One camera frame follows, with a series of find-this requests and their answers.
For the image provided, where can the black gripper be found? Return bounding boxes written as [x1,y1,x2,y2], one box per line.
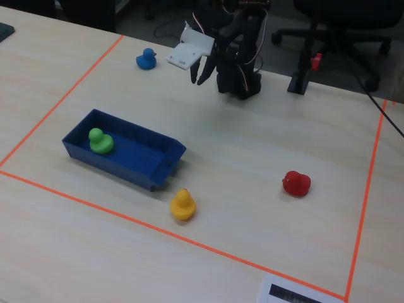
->
[189,27,243,86]

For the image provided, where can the green rubber duck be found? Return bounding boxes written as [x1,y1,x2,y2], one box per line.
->
[88,128,115,155]

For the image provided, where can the blue rubber duck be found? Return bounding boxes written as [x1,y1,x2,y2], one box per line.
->
[136,47,158,71]

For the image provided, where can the blue plastic bin box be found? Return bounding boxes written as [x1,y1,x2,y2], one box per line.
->
[62,109,187,193]

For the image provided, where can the yellow rubber duck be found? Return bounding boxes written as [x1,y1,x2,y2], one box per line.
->
[170,188,198,221]

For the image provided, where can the red rubber duck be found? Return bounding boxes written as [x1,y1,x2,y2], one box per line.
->
[282,170,312,198]

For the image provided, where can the red clamp knob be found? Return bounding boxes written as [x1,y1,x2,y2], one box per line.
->
[310,52,323,71]

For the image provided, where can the dark furniture panel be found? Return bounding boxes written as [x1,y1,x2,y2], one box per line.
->
[59,0,118,34]

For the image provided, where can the orange tape strip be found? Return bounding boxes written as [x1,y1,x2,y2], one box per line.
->
[0,170,347,300]
[0,34,125,168]
[344,98,388,302]

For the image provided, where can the black office chair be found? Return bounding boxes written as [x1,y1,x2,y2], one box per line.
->
[271,0,404,93]

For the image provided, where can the white paper with black bar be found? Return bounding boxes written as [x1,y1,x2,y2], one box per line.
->
[258,273,345,303]

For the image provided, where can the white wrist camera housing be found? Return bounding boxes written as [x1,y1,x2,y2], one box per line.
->
[165,21,215,71]

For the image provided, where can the black clamp post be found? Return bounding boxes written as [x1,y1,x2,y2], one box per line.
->
[287,18,318,95]

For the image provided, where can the thick black cable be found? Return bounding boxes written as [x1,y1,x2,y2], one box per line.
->
[345,59,404,140]

